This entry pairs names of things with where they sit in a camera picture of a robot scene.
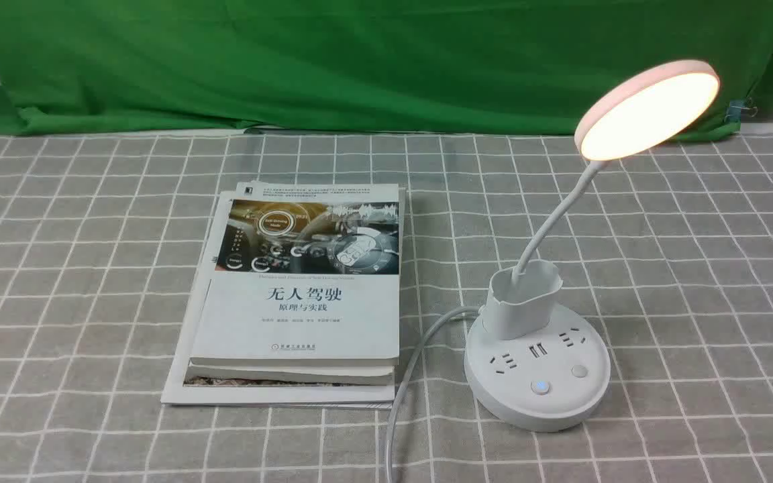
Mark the white desk lamp with socket base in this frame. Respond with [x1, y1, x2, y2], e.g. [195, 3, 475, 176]
[463, 59, 721, 432]

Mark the top white self-driving book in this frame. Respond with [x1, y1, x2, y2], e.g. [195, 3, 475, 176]
[190, 184, 401, 367]

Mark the bottom thin white magazine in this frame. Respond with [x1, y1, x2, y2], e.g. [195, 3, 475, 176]
[160, 191, 397, 409]

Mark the green backdrop cloth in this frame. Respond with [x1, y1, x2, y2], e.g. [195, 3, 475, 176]
[0, 1, 773, 140]

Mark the grey white checked tablecloth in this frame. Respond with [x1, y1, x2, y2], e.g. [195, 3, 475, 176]
[0, 135, 773, 482]

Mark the blue binder clip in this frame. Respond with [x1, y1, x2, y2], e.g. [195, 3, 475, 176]
[724, 98, 760, 123]

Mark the white lamp power cable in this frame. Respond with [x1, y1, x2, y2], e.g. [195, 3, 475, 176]
[385, 307, 480, 483]

